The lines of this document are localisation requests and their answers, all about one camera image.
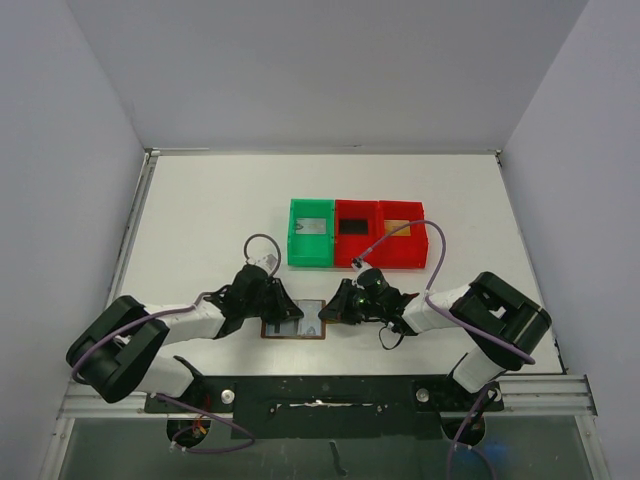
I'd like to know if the brown leather card holder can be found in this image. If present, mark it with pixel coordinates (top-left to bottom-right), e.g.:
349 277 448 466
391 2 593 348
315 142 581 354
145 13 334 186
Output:
261 320 326 340

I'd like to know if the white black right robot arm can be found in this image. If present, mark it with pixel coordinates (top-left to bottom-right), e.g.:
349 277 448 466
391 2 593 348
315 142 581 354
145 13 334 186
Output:
319 268 552 393

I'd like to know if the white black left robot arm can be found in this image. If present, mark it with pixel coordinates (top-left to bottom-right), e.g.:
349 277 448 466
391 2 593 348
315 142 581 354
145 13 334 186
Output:
66 264 304 403

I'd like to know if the gold VIP card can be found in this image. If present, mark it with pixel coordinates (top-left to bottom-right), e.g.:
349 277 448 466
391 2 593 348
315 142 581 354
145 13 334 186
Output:
383 219 411 236

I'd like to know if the black card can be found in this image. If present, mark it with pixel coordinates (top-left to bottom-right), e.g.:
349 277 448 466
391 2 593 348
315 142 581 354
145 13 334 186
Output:
338 218 369 236

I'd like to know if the silver VIP card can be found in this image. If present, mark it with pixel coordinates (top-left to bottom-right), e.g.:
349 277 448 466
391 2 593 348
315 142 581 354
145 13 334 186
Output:
294 217 327 235

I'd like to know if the red plastic bin right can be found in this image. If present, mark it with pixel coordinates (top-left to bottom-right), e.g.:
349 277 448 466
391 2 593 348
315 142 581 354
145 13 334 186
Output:
376 201 429 269

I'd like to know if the red plastic bin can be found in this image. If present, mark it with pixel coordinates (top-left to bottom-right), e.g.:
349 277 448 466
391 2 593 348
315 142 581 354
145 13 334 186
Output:
376 201 429 269
334 199 381 268

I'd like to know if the red plastic bin middle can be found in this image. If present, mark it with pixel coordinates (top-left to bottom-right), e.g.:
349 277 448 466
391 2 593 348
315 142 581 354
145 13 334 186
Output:
334 199 381 268

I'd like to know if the green plastic bin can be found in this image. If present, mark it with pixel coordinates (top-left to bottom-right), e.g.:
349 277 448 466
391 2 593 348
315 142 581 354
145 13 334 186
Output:
287 198 335 268

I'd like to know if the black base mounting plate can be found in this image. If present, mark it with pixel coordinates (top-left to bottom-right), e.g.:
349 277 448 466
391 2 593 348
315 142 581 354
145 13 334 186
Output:
144 374 501 441

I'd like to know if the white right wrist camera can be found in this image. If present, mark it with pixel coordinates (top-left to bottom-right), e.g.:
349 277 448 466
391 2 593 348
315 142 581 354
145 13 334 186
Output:
351 257 372 272

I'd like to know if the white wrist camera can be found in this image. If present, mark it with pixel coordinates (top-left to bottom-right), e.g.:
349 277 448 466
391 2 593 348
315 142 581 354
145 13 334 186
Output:
351 257 372 272
246 254 281 277

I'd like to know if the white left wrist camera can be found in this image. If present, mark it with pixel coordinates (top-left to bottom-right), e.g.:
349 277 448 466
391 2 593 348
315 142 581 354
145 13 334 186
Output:
246 254 281 277

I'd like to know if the aluminium left frame rail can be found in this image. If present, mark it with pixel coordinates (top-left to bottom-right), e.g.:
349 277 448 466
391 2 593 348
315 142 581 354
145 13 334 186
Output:
105 149 161 307

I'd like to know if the aluminium frame rail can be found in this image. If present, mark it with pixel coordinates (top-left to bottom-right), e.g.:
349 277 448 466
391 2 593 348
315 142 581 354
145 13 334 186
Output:
105 149 161 307
58 374 597 419

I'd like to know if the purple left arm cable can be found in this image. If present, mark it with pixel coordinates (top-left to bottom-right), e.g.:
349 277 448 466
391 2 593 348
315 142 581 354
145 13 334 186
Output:
72 234 284 456

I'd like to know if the aluminium front frame rail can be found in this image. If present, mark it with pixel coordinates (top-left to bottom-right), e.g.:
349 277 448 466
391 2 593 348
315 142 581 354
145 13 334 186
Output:
58 374 597 419

